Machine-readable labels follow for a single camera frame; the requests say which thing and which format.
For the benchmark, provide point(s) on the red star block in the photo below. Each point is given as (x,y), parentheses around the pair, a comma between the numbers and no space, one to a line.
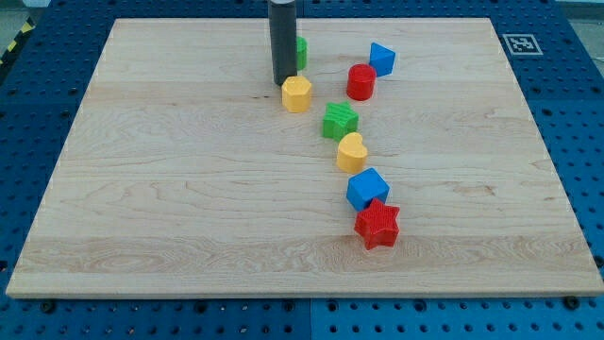
(377,224)

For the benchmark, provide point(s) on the white fiducial marker tag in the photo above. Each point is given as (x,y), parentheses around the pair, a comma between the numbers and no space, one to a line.
(521,44)

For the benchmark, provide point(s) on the blue cube block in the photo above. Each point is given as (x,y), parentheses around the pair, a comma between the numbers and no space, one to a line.
(364,187)

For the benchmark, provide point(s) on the blue triangle block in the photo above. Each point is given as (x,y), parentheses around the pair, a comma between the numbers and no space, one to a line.
(381,59)

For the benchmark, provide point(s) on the green cylinder block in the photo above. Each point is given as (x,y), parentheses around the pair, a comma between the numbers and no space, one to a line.
(301,53)

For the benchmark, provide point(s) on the yellow hexagon block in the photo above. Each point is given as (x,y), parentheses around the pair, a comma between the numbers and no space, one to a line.
(296,94)

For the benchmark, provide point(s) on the yellow heart block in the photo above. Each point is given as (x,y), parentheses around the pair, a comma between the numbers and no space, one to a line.
(351,153)

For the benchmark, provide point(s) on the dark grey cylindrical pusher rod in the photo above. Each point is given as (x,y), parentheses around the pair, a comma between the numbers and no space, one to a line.
(282,26)

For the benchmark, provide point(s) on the red cylinder block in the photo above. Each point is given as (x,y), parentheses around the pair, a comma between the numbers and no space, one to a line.
(361,81)

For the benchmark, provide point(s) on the green star block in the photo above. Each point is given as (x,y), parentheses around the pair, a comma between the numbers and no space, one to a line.
(339,120)

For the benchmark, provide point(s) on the light wooden board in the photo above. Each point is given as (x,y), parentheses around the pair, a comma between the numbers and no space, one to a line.
(183,176)

